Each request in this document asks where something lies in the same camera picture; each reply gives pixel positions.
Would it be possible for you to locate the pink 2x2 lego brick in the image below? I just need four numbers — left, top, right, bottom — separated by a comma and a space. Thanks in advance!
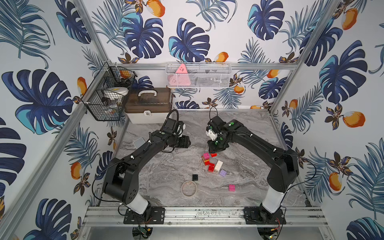
202, 153, 210, 161

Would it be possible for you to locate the white 2x4 lego brick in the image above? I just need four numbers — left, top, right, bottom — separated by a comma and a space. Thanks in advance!
214, 160, 223, 172

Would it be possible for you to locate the red 2x2 lego brick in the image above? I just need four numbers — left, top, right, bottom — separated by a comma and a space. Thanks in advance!
208, 163, 215, 173

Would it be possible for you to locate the lilac 2x2 lego brick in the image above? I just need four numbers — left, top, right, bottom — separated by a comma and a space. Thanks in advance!
219, 170, 227, 177

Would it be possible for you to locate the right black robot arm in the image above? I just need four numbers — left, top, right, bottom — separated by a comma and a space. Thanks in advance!
206, 116, 299, 214

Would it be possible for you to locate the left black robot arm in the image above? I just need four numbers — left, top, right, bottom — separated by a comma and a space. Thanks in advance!
103, 118, 191, 215

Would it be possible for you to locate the grey square card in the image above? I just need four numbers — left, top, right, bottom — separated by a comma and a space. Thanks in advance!
133, 138, 146, 149

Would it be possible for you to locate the brown lid storage box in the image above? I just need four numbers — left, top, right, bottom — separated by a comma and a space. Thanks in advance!
124, 88, 173, 124

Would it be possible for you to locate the pink triangle object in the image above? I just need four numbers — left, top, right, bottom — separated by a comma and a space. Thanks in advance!
168, 64, 191, 87

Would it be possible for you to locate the tape roll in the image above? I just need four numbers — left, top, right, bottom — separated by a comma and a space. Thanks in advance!
181, 181, 198, 197

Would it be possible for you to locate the white bowl in basket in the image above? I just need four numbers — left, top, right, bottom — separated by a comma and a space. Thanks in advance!
103, 87, 129, 99

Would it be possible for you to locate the clear wall shelf basket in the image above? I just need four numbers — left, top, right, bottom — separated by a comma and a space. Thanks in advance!
165, 63, 232, 89

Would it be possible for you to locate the black wire basket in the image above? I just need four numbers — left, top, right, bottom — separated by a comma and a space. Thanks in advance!
81, 63, 137, 122

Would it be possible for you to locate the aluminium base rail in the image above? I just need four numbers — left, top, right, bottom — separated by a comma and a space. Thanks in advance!
83, 207, 329, 228

